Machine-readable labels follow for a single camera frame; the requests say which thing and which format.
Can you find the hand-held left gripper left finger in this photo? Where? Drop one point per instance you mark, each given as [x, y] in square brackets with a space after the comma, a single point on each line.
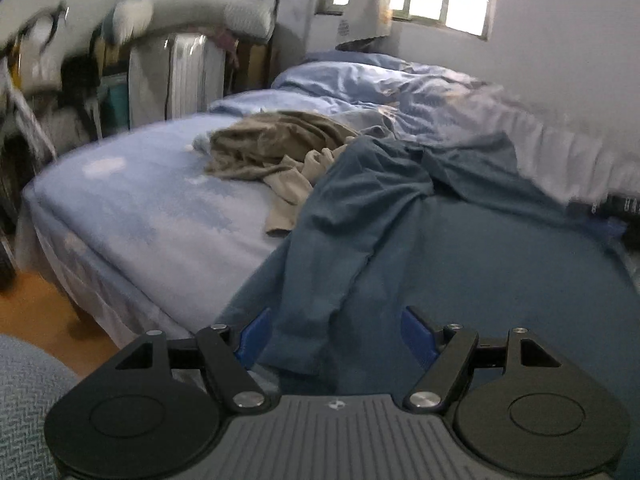
[252, 337]

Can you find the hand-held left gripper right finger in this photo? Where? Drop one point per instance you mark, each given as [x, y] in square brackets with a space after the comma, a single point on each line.
[417, 335]

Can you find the dark blue t-shirt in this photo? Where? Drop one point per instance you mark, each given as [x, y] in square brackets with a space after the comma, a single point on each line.
[350, 220]

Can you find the beige garment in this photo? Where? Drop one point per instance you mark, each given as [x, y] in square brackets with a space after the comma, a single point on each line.
[260, 145]

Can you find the light blue duvet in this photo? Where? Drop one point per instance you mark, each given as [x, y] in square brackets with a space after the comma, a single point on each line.
[450, 105]

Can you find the light grey-blue shirt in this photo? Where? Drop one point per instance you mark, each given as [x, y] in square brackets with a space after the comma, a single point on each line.
[370, 127]

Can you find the blue-grey woven cloth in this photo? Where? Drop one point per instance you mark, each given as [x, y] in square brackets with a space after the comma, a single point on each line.
[25, 410]

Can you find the white ribbed suitcase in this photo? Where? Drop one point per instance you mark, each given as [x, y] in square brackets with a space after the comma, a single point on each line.
[175, 80]

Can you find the cardboard box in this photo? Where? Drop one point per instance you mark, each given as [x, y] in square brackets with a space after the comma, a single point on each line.
[252, 67]

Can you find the teal bin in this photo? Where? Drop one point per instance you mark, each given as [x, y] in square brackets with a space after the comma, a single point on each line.
[114, 102]

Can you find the blue pillow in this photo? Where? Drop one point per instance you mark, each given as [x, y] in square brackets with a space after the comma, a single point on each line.
[350, 57]

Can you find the pink cloth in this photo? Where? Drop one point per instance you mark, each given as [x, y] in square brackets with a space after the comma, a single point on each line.
[226, 45]

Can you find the black bag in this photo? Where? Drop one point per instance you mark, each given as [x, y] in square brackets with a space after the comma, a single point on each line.
[79, 80]

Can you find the white patterned curtain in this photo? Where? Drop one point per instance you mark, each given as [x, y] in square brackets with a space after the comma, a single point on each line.
[367, 5]

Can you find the white bicycle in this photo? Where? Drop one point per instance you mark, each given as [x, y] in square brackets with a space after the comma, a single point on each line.
[25, 105]

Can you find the white plush pillow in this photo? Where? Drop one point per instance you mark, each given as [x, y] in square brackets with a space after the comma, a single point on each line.
[200, 7]

